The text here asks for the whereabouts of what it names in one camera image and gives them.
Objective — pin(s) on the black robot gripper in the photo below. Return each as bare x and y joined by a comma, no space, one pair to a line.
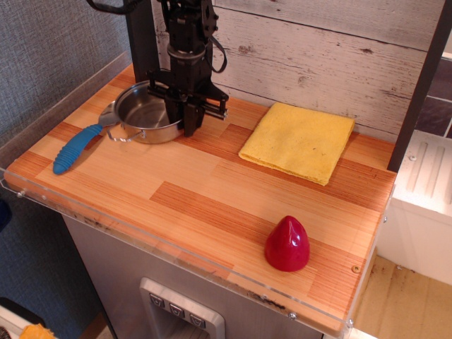
188,86

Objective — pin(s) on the small stainless steel pan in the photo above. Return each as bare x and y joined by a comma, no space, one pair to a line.
144,117

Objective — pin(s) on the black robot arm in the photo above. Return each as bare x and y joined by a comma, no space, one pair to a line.
190,26

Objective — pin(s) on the folded yellow cloth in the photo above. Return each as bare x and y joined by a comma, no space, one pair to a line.
300,142

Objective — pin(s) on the red strawberry-shaped toy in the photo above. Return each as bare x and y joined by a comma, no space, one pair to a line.
287,247

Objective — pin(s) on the clear acrylic table guard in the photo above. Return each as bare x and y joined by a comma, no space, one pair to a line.
217,227

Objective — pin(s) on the grey toy fridge cabinet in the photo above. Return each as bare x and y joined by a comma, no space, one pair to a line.
117,267

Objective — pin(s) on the silver dispenser button panel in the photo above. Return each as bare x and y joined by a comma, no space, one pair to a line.
173,315

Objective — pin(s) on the white toy sink counter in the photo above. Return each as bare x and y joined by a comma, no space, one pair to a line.
416,231

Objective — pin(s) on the yellow and black object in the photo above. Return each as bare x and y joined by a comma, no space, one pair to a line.
34,331

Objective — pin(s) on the dark left frame post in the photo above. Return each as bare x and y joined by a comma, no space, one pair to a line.
142,40

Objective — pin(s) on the dark frame post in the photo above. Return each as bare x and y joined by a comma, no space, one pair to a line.
142,40
434,54

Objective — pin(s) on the spoon with blue handle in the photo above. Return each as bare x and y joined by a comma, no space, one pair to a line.
75,146

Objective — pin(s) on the dark right frame post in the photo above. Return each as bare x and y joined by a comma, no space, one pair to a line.
434,54

